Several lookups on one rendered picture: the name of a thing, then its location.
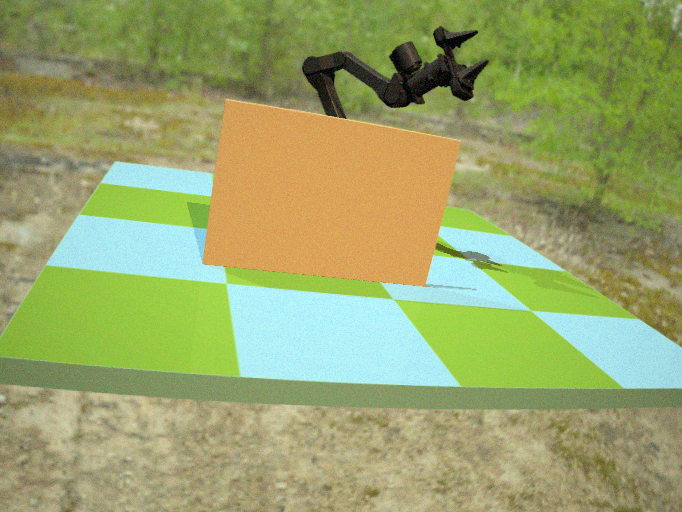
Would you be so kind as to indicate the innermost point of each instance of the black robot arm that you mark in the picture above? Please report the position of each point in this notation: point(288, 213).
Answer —
point(319, 71)

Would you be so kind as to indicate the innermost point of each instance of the orange flat board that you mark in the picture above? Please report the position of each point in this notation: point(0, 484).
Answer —
point(304, 193)

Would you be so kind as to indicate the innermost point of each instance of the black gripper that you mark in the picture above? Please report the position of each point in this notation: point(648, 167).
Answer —
point(445, 66)

